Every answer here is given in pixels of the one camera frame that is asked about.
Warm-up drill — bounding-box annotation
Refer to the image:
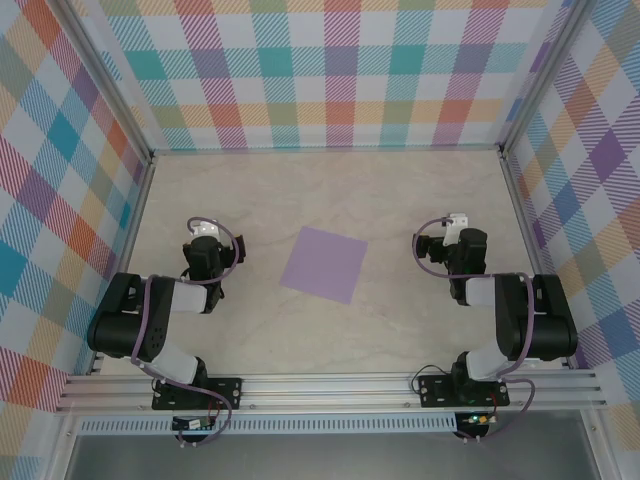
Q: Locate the slotted grey cable duct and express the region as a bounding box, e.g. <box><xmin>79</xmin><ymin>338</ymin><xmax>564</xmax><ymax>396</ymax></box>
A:
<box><xmin>78</xmin><ymin>412</ymin><xmax>459</xmax><ymax>435</ymax></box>

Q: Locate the aluminium frame post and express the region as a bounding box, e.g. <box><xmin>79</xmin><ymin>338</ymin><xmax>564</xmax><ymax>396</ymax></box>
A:
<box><xmin>58</xmin><ymin>0</ymin><xmax>154</xmax><ymax>164</ymax></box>
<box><xmin>499</xmin><ymin>0</ymin><xmax>590</xmax><ymax>151</ymax></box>

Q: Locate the purple cloth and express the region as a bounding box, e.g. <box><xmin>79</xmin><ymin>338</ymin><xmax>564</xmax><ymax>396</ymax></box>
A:
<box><xmin>278</xmin><ymin>225</ymin><xmax>370</xmax><ymax>305</ymax></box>

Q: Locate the black base plate right arm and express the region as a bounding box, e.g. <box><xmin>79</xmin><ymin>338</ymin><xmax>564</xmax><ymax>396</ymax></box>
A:
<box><xmin>417</xmin><ymin>374</ymin><xmax>510</xmax><ymax>409</ymax></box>

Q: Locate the grey metal plate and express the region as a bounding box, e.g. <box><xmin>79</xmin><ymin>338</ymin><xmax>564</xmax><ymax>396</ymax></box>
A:
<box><xmin>64</xmin><ymin>432</ymin><xmax>601</xmax><ymax>480</ymax></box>

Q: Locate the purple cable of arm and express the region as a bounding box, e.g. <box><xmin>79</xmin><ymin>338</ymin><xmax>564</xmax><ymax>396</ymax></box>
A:
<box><xmin>411</xmin><ymin>217</ymin><xmax>536</xmax><ymax>444</ymax></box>
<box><xmin>130</xmin><ymin>215</ymin><xmax>247</xmax><ymax>448</ymax></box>

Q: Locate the small circuit board black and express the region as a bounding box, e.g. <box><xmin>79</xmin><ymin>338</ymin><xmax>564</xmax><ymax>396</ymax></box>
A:
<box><xmin>171</xmin><ymin>417</ymin><xmax>217</xmax><ymax>432</ymax></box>

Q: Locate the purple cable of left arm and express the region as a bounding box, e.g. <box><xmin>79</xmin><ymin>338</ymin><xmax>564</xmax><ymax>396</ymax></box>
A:
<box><xmin>130</xmin><ymin>215</ymin><xmax>247</xmax><ymax>448</ymax></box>

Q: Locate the aluminium frame rail long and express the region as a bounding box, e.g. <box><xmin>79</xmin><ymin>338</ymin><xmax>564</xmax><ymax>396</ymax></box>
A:
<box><xmin>149</xmin><ymin>143</ymin><xmax>506</xmax><ymax>157</ymax></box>

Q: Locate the black base plate left arm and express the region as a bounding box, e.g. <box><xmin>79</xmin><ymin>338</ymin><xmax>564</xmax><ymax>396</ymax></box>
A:
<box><xmin>152</xmin><ymin>377</ymin><xmax>243</xmax><ymax>412</ymax></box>

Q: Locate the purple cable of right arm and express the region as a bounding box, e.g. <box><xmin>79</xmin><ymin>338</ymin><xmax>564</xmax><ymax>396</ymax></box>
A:
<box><xmin>411</xmin><ymin>217</ymin><xmax>536</xmax><ymax>444</ymax></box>

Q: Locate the aluminium frame rail short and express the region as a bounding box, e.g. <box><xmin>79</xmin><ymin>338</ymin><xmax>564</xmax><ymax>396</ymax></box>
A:
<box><xmin>88</xmin><ymin>154</ymin><xmax>157</xmax><ymax>376</ymax></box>
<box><xmin>499</xmin><ymin>149</ymin><xmax>575</xmax><ymax>370</ymax></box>

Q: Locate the aluminium mounting rail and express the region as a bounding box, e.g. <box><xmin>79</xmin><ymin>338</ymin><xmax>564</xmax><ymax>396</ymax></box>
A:
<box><xmin>54</xmin><ymin>368</ymin><xmax>609</xmax><ymax>415</ymax></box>

